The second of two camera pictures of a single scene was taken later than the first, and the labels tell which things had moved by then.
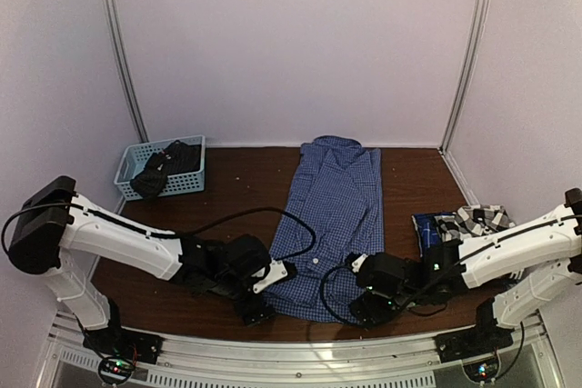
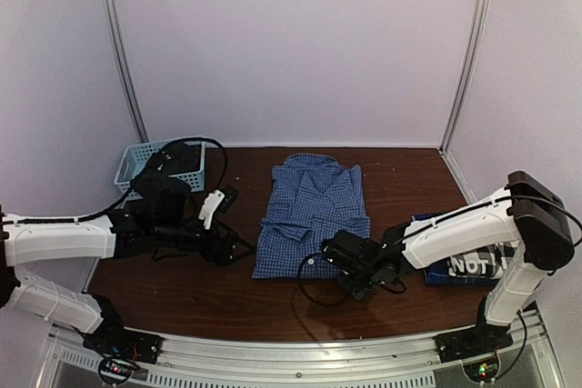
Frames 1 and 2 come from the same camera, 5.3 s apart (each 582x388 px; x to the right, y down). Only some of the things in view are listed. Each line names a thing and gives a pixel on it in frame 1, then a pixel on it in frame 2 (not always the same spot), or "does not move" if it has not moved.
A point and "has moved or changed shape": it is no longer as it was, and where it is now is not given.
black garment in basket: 178,157 does not move
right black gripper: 359,313 to 356,292
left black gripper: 245,309 to 222,256
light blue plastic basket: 134,159 does not move
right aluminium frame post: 473,48 does not move
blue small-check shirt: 335,212 has moved or changed shape
